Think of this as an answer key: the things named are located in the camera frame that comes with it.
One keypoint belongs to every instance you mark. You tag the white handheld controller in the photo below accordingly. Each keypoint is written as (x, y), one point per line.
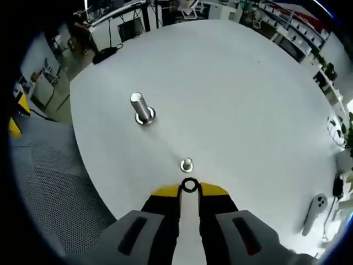
(313, 218)

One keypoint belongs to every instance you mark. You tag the small steel washer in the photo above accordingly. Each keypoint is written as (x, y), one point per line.
(189, 179)

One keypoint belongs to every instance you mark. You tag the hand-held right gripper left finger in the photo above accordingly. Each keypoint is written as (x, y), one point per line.
(157, 229)

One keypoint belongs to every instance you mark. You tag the thick threaded steel stud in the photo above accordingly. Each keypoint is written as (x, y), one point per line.
(139, 106)

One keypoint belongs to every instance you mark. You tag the white workbench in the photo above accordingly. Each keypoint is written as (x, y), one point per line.
(331, 88)

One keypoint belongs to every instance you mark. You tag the green potted plant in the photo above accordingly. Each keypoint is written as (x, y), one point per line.
(349, 138)

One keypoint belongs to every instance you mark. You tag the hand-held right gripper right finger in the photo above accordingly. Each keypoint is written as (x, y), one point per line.
(226, 237)

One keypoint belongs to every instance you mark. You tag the black oval pouch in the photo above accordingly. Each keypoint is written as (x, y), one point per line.
(104, 55)

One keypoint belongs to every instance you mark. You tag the small silver bolt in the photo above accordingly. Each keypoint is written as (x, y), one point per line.
(182, 167)

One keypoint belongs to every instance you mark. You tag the white shelving unit with bins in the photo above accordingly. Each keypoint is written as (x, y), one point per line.
(298, 30)

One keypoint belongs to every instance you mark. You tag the white mesh office chair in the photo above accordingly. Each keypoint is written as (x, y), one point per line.
(55, 193)

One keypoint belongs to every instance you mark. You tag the white standing desk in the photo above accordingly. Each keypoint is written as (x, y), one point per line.
(145, 16)

